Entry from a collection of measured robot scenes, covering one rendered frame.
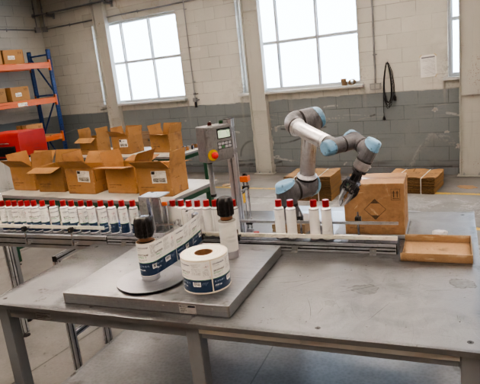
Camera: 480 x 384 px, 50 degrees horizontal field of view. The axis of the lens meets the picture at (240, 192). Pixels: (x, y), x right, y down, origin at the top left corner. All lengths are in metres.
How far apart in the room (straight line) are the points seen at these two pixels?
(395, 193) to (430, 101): 5.11
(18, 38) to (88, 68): 1.46
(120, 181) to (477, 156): 4.92
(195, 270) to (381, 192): 1.08
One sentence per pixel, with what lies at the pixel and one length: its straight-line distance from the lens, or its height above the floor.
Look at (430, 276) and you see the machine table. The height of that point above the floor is 0.83.
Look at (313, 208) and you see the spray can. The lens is 2.56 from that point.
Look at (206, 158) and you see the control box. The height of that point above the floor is 1.31.
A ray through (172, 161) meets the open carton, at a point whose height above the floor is 1.07.
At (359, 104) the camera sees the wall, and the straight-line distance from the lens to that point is 7.95.
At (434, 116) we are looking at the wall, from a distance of 7.73.
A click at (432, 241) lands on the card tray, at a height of 0.84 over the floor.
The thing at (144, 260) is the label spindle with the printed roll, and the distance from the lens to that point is 2.28.
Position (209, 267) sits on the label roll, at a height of 0.99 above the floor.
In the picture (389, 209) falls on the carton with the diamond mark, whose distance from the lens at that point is 2.70.
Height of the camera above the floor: 1.75
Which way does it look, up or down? 13 degrees down
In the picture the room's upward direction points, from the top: 6 degrees counter-clockwise
